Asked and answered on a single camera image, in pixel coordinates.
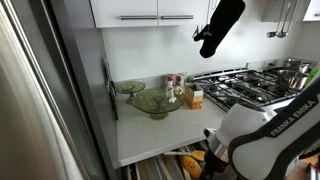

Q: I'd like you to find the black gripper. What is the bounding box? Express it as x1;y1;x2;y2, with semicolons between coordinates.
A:
200;150;229;180

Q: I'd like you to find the yellow smiley silicone spatula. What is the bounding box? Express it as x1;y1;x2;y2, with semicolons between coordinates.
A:
165;150;205;161

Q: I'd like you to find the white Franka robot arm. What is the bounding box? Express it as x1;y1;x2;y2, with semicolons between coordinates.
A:
200;78;320;180

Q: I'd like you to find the white cutlery tray organizer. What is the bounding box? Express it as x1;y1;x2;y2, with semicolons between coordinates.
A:
133;146;208;180

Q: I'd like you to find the orange white carton box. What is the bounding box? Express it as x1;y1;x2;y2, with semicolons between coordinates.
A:
185;83;204;110

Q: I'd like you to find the large green glass cake stand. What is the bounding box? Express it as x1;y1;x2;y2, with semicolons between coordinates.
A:
132;88;184;120

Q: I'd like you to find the stainless gas stove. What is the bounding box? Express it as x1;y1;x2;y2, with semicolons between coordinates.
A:
188;67;305;116

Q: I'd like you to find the red lid tin can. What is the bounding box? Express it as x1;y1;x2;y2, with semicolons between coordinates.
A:
165;74;174;88

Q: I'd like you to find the small green glass cake stand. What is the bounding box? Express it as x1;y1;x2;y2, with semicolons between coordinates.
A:
116;81;146;104

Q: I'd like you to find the steel pot on stove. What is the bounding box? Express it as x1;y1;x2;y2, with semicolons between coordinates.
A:
277;59;311;90

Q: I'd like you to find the magnetic knife rack with knives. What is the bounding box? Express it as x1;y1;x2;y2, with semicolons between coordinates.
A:
103;58;119;120

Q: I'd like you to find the green bottle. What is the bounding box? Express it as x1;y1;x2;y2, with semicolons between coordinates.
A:
305;67;319;87

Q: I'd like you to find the stainless steel refrigerator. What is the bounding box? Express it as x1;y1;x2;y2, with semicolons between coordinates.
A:
0;0;108;180

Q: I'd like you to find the white upper cabinet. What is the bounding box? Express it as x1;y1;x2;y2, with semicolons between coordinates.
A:
90;0;220;28

